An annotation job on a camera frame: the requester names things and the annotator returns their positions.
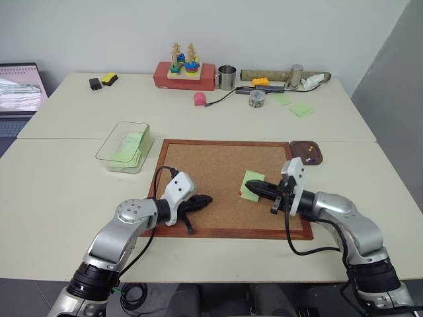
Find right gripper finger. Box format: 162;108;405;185
245;180;280;192
249;189;277;201

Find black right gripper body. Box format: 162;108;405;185
270;176;297;215

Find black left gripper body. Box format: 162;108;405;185
176;194;196;234

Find green sticky note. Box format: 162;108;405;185
136;127;151;159
238;170;266;203
108;150;141;170
120;131;145;155

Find brown oval tray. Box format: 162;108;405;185
289;140;325;166

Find clear jar of pushpins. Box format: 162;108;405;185
248;89;266;110

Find clear plastic box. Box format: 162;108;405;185
95;120;157;175

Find red rectangular box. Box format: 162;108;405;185
152;61;217;92

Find wood-framed cork board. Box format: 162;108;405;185
140;139;315;242

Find large green sticky pad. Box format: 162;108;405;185
289;101;316;118

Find small green sticky pad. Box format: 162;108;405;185
272;93;293;107

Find grey usb hub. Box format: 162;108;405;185
235;83;286;96

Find stainless steel mug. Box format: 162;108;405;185
214;64;238;91

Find silver metal cylinder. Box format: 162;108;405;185
284;63;305;90

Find crumpled white cloth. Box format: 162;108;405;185
299;73;326;90

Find yellow and black eraser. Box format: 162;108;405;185
100;72;120;87

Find open laptop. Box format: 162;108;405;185
0;62;49;140

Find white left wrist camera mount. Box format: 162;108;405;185
164;171;198;227

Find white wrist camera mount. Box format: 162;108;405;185
280;157;306;217
164;171;198;227

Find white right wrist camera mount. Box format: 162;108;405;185
280;157;306;217

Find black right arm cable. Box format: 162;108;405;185
283;197;352;275

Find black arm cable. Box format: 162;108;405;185
112;166;180;312
283;197;352;275

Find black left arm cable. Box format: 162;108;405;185
112;166;180;312

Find black usb cable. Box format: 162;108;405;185
204;86;241;108

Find wooden stacking ring toy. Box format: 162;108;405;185
167;41;202;81

